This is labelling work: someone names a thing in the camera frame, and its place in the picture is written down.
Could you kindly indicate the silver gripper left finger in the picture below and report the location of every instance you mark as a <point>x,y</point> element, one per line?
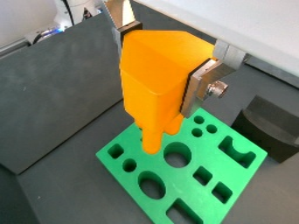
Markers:
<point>120,16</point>

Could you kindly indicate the white robot base with cables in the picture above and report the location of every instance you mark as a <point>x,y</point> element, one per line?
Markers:
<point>72,12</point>

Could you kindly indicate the green shape-sorting insertion board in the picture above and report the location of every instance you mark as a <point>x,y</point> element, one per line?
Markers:
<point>194,178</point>

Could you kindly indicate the orange three-prong plastic block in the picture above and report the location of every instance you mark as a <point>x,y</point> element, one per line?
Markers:
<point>158,60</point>

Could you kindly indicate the black block on table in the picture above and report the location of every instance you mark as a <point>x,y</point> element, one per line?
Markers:
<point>270,127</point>

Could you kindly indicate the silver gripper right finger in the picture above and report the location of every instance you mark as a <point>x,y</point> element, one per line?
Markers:
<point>204,83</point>

